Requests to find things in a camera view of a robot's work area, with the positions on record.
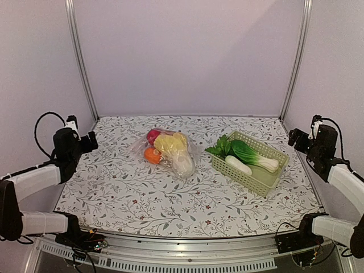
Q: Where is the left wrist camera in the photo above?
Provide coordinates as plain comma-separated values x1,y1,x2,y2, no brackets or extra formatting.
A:
65,115,78,132

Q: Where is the clear zip top bag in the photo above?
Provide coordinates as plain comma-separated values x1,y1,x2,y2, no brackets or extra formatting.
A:
130,128,200,179

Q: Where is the green white bok choy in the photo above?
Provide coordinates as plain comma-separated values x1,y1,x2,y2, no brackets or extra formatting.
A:
205,135,279,173

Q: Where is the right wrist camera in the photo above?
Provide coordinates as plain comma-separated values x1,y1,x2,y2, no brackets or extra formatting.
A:
308,115,323,140

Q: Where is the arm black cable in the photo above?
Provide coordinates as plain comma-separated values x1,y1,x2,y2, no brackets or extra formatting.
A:
34,111,68,160
321,116,349,163

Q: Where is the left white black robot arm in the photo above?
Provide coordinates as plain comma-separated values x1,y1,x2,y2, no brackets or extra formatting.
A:
1,127,106,252

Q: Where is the right aluminium frame post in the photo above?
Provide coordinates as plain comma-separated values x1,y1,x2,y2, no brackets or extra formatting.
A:
279,0,313,122

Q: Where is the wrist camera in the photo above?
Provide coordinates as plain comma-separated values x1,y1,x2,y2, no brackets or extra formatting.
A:
308,115,323,140
65,115,78,132

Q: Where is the beige perforated plastic basket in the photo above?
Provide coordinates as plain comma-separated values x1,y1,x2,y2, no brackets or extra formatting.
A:
211,131,289,197

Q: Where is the aluminium frame post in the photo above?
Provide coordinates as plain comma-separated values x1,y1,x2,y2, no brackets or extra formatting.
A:
65,0,100,121
279,0,313,122

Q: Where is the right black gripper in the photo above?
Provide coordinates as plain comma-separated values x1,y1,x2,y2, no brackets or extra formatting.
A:
288,129,321,162

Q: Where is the orange fruit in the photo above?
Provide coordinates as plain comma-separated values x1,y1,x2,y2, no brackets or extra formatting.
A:
144,147,162,164

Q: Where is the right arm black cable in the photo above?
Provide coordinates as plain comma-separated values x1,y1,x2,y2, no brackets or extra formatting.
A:
321,116,349,163

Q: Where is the yellow napa cabbage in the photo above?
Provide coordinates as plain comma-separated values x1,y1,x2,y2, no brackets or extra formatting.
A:
154,132,195,179

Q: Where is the red bell pepper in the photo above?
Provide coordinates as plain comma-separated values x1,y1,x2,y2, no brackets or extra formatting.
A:
146,129,162,146

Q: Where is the white radish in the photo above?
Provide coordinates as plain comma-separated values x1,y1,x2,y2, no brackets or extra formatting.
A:
225,155,253,175

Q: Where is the floral tablecloth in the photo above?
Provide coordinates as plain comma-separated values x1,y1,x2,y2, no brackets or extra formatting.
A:
55,116,321,238

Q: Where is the aluminium front rail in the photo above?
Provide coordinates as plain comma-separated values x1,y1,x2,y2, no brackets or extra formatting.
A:
24,232,359,272

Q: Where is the left aluminium frame post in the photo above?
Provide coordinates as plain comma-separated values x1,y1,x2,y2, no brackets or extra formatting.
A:
65,0,100,121

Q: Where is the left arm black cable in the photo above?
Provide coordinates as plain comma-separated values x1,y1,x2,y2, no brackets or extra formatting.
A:
34,111,68,160

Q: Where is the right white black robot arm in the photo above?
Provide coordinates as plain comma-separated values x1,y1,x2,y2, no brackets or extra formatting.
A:
288,121,363,259

